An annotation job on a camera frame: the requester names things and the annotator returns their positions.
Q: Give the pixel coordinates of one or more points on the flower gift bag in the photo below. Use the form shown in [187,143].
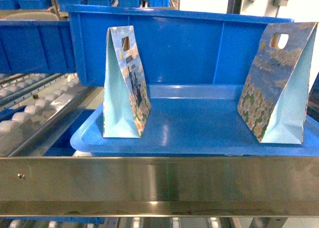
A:
[126,104]
[274,99]

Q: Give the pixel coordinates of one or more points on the roller conveyor track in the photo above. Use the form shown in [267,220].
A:
[17,130]

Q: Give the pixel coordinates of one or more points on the blue plastic tray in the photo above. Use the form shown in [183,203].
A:
[190,121]

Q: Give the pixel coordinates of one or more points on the large blue bin behind tray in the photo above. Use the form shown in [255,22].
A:
[176,47]

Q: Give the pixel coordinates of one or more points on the long blue bin at left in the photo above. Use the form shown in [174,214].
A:
[28,46]

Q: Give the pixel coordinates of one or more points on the stainless steel front rail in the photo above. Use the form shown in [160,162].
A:
[160,186]

